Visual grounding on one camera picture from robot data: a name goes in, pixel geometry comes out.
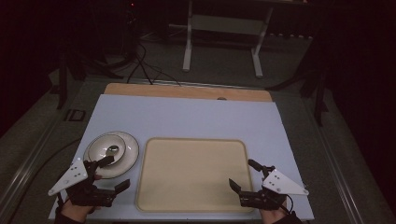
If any beige tray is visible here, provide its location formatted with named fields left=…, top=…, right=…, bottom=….
left=135, top=137, right=255, bottom=214

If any black floor socket box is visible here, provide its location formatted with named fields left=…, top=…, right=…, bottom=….
left=64, top=108, right=87, bottom=122

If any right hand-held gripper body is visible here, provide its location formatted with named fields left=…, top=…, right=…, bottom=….
left=239, top=166, right=310, bottom=211

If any pale blue table mat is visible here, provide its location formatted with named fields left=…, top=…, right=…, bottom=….
left=48, top=93, right=315, bottom=222

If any white bowl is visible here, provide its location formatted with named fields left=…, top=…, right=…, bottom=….
left=87, top=133, right=127, bottom=168

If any white plate with dark rim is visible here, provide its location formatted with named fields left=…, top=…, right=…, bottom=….
left=83, top=131, right=140, bottom=180

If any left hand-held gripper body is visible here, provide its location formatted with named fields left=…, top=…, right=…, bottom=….
left=47, top=158, right=117, bottom=207

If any metal floor rail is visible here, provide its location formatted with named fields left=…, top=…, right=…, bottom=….
left=0, top=119, right=64, bottom=214
left=316, top=124, right=366, bottom=224

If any white metal desk frame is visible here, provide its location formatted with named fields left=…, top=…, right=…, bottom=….
left=181, top=0, right=275, bottom=78

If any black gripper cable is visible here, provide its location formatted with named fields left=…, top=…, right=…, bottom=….
left=281, top=193, right=295, bottom=217

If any black stand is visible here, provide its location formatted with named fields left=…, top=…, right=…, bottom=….
left=55, top=50, right=90, bottom=110
left=266, top=38, right=332, bottom=127

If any person's right hand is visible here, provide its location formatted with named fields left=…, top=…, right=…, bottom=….
left=260, top=207, right=290, bottom=224

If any person's left hand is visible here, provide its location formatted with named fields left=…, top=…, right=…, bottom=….
left=60, top=199, right=102, bottom=223

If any metal spoon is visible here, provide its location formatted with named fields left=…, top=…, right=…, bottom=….
left=106, top=145, right=120, bottom=159

